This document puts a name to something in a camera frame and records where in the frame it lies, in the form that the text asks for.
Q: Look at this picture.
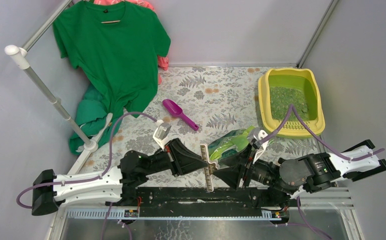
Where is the dark green folded cloth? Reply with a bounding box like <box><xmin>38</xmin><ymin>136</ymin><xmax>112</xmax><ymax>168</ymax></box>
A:
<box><xmin>75</xmin><ymin>84</ymin><xmax>120</xmax><ymax>148</ymax></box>

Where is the pink garment behind shirt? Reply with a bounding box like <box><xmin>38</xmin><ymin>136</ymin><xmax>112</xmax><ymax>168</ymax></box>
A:
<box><xmin>90</xmin><ymin>0</ymin><xmax>170</xmax><ymax>71</ymax></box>

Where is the floral patterned mat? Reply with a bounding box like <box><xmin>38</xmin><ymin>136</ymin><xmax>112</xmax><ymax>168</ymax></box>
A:
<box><xmin>77</xmin><ymin>66</ymin><xmax>328</xmax><ymax>189</ymax></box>

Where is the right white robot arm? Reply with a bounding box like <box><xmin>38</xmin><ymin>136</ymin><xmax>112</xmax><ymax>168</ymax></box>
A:
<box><xmin>213</xmin><ymin>140</ymin><xmax>386</xmax><ymax>206</ymax></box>

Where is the white clothes rack pole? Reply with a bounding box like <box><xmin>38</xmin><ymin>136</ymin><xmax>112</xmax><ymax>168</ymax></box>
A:
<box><xmin>4</xmin><ymin>44</ymin><xmax>114</xmax><ymax>176</ymax></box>

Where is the yellow green litter box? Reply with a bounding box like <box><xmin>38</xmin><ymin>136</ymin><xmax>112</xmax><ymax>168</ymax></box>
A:
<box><xmin>258</xmin><ymin>68</ymin><xmax>326</xmax><ymax>136</ymax></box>

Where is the green t-shirt on hanger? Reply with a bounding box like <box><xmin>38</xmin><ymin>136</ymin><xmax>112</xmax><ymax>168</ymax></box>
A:
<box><xmin>52</xmin><ymin>1</ymin><xmax>171</xmax><ymax>115</ymax></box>

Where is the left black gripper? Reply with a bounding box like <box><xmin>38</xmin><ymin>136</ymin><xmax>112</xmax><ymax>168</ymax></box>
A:
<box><xmin>141</xmin><ymin>138</ymin><xmax>209</xmax><ymax>178</ymax></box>

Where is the small brown stick object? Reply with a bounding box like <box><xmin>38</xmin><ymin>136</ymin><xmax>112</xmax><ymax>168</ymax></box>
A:
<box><xmin>199</xmin><ymin>144</ymin><xmax>217</xmax><ymax>192</ymax></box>

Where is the green cat litter bag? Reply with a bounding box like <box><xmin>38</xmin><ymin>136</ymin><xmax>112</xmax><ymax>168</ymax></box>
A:
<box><xmin>208</xmin><ymin>126</ymin><xmax>256</xmax><ymax>163</ymax></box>

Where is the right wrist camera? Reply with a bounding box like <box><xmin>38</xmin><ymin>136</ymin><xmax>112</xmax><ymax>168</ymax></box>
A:
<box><xmin>247</xmin><ymin>127</ymin><xmax>270</xmax><ymax>164</ymax></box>

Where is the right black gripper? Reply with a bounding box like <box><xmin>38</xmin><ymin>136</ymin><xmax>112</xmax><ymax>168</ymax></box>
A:
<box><xmin>210</xmin><ymin>143</ymin><xmax>293</xmax><ymax>195</ymax></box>

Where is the magenta plastic scoop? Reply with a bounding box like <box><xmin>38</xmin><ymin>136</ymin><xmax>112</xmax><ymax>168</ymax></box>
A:
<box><xmin>162</xmin><ymin>99</ymin><xmax>199</xmax><ymax>131</ymax></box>

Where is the wooden clothes hanger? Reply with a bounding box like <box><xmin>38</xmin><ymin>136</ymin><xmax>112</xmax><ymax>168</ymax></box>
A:
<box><xmin>101</xmin><ymin>20</ymin><xmax>120</xmax><ymax>24</ymax></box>

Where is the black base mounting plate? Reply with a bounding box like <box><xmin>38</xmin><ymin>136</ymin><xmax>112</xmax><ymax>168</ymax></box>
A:
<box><xmin>105</xmin><ymin>186</ymin><xmax>302</xmax><ymax>219</ymax></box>

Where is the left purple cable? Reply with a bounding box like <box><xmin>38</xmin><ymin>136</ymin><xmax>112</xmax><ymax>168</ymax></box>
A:
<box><xmin>16</xmin><ymin>111</ymin><xmax>161</xmax><ymax>210</ymax></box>

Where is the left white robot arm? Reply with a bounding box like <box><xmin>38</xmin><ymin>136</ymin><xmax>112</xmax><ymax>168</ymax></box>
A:
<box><xmin>31</xmin><ymin>138</ymin><xmax>208</xmax><ymax>216</ymax></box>

